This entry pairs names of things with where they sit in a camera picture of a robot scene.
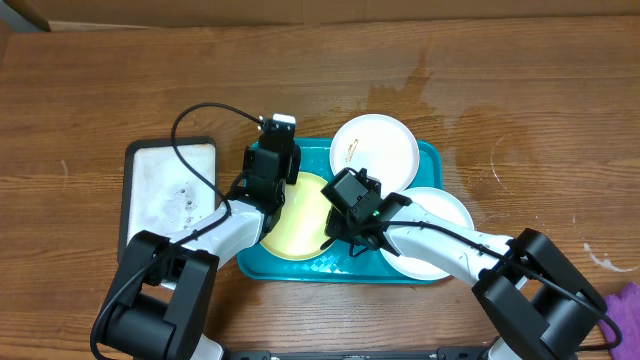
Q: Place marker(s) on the black tray with white liner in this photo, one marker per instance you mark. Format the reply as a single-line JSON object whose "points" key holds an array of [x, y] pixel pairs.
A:
{"points": [[159, 193]]}

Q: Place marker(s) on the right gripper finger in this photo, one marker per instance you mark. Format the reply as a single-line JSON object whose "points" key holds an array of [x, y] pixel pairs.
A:
{"points": [[355, 250], [329, 242]]}

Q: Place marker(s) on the white plate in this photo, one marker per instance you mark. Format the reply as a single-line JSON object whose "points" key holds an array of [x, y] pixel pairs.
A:
{"points": [[382, 145], [443, 205]]}

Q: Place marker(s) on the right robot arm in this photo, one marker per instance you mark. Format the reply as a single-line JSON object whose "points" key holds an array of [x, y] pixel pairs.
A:
{"points": [[537, 300]]}

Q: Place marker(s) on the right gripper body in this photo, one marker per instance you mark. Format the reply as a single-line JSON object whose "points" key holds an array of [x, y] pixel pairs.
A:
{"points": [[345, 226]]}

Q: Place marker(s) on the yellow-green round plate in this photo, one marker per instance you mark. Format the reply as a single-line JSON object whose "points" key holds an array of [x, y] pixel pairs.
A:
{"points": [[300, 231]]}

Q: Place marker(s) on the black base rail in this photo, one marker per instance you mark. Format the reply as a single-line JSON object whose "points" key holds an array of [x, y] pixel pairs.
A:
{"points": [[442, 353]]}

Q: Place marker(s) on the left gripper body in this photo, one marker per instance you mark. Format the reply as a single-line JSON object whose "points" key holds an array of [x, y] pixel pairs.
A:
{"points": [[293, 175]]}

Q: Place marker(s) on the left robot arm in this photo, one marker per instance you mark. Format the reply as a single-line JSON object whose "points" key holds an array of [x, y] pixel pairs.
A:
{"points": [[157, 302]]}

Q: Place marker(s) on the purple cloth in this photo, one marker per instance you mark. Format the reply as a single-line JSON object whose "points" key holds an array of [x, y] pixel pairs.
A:
{"points": [[623, 309]]}

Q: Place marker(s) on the teal plastic serving tray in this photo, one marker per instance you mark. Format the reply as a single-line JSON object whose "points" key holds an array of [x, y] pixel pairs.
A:
{"points": [[335, 265]]}

